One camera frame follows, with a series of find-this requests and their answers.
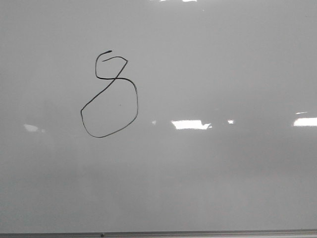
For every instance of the white glossy whiteboard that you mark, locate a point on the white glossy whiteboard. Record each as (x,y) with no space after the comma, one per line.
(150,115)

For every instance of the grey aluminium whiteboard frame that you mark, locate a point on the grey aluminium whiteboard frame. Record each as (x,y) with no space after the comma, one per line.
(297,233)

